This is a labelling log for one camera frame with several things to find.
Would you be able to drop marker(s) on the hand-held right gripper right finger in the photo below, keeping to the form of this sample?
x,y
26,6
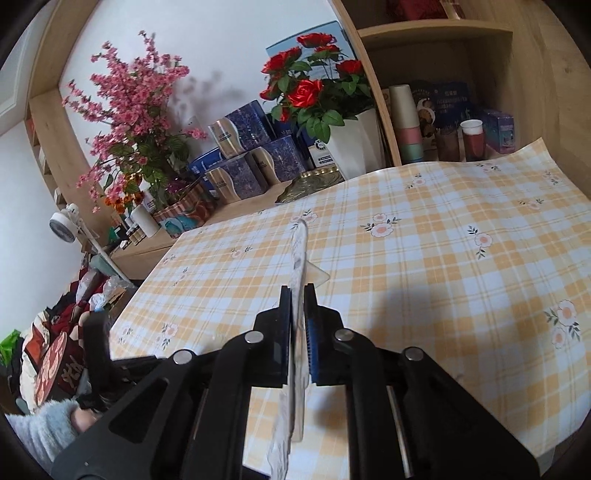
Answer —
x,y
315,350

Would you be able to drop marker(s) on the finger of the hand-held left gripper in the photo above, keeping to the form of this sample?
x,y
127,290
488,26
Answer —
x,y
131,369

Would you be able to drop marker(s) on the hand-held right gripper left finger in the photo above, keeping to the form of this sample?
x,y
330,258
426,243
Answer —
x,y
277,341

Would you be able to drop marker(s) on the person's left forearm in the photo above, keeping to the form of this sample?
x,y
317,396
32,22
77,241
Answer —
x,y
41,429

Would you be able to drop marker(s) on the person's left hand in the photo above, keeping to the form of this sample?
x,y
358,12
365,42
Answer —
x,y
84,420

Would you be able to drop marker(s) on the red round printed box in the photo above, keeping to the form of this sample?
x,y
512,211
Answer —
x,y
60,364

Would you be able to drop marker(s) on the pile of colourful clothes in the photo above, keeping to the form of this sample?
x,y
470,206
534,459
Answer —
x,y
69,300

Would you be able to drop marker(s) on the row of small brown bottles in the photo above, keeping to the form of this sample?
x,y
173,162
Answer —
x,y
134,237

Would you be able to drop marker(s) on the plaid floral tablecloth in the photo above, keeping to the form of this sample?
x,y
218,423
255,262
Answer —
x,y
415,277

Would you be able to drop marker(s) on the white desk fan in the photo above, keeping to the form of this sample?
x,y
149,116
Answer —
x,y
62,226

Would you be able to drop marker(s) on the orange flowers in white vase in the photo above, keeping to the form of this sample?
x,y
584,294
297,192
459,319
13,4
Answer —
x,y
145,224

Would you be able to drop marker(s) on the copper teal printed box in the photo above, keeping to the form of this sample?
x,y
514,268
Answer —
x,y
184,217

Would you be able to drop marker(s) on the gold embossed tray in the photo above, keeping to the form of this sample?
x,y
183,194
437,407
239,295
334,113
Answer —
x,y
314,182

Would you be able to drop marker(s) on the gold blue gift box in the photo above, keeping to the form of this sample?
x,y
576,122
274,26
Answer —
x,y
235,180
240,129
281,159

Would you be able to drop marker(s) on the blue box with white swoosh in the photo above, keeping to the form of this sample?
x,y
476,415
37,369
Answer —
x,y
205,161

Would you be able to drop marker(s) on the red roses in white pot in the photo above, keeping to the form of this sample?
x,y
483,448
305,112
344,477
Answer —
x,y
355,147

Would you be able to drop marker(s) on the stack of pastel paper cups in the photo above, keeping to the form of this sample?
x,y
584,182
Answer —
x,y
406,138

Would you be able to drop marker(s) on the pink artificial flower plant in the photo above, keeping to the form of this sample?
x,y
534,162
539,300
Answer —
x,y
134,115

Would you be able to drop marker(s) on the brown cup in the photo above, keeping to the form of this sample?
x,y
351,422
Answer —
x,y
448,145

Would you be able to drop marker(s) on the red cup with white lid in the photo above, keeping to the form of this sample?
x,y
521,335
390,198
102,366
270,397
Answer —
x,y
472,145

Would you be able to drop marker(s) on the navy printed box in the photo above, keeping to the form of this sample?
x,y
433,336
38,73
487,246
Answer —
x,y
450,101

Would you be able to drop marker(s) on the small blue printed box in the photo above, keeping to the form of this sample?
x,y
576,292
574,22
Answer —
x,y
501,131

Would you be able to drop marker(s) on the wooden shelf unit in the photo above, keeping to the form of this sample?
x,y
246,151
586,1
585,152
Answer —
x,y
531,69

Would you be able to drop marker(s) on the wooden wall shelf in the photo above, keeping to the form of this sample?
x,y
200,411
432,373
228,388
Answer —
x,y
51,120

